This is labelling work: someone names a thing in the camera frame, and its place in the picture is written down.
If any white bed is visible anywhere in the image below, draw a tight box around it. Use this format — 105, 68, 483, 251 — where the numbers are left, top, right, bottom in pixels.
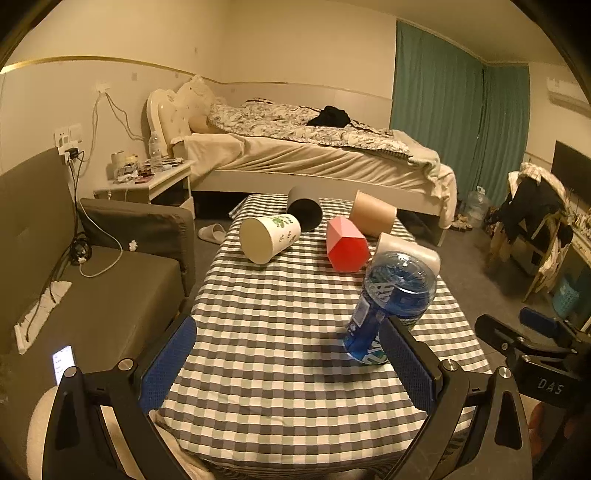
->
146, 75, 459, 246

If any grey sofa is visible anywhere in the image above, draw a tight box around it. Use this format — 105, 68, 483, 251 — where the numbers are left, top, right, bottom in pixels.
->
0, 147, 198, 464

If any black cable bundle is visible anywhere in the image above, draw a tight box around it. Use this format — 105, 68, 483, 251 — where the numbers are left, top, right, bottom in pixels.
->
68, 233, 94, 267

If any white power strip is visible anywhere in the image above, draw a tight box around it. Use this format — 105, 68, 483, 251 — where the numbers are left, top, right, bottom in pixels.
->
14, 281, 73, 355

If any black television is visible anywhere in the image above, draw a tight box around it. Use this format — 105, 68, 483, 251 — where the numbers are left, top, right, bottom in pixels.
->
553, 140, 591, 209

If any patterned blanket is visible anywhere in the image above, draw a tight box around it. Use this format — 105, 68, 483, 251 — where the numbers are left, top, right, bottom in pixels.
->
207, 99, 413, 161

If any white slipper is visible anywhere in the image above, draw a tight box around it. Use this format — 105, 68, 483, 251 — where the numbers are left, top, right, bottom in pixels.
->
198, 223, 230, 243

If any beige cup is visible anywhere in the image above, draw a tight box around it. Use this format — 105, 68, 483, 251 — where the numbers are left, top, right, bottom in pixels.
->
349, 189, 398, 237

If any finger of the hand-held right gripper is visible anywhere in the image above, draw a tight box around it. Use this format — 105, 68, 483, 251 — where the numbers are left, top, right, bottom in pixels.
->
518, 306, 583, 354
475, 314, 532, 358

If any smartphone with lit screen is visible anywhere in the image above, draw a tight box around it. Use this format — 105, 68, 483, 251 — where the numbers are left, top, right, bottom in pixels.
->
51, 344, 74, 385

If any white cup with leaf print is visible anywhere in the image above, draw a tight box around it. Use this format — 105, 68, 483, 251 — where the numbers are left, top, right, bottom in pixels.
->
239, 213, 302, 265

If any black cup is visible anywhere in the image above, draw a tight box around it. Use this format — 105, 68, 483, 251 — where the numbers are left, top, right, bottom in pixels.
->
287, 185, 323, 232

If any white wall socket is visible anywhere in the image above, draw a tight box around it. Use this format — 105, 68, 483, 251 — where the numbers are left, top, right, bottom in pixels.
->
54, 124, 84, 149

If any plain white cup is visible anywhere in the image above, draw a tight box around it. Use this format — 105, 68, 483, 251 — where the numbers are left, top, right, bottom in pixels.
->
374, 232, 442, 278

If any white charging cable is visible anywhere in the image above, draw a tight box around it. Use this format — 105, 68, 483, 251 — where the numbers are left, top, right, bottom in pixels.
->
69, 161, 124, 278

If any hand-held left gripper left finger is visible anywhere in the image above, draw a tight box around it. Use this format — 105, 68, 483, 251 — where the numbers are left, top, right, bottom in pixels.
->
44, 315, 199, 480

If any black cloth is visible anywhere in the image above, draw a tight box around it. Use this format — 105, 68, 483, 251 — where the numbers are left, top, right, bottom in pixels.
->
307, 106, 352, 128

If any blue transparent cup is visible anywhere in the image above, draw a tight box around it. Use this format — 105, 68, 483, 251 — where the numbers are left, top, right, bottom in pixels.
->
344, 250, 437, 367

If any teal laundry basket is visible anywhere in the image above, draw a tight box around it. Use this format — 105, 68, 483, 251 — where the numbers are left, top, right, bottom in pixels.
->
551, 274, 581, 320

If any chair with clothes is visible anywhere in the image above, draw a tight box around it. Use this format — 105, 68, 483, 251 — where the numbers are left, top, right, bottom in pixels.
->
488, 161, 574, 298

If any red faceted cup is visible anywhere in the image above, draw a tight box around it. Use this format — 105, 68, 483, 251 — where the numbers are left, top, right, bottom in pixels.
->
326, 215, 372, 273

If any clear water bottle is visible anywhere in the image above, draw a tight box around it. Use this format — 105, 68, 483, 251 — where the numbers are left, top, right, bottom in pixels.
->
148, 131, 164, 170

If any white wall cable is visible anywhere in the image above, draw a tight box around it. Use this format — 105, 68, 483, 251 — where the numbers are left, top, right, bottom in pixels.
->
91, 89, 145, 158

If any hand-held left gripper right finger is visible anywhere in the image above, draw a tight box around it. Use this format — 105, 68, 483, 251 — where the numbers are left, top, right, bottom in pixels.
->
379, 315, 533, 480

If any grey checkered tablecloth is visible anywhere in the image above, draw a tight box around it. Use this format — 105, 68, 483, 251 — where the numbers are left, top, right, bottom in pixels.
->
151, 193, 493, 468

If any white nightstand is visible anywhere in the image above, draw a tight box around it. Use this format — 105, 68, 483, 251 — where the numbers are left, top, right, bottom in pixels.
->
93, 160, 198, 217

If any green curtain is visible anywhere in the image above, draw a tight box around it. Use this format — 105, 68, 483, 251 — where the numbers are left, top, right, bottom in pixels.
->
390, 20, 531, 214

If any large water jug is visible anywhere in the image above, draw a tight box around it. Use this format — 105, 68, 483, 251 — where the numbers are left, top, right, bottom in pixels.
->
464, 186, 491, 230

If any white air conditioner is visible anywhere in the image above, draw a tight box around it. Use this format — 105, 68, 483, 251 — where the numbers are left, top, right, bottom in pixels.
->
547, 77, 590, 112

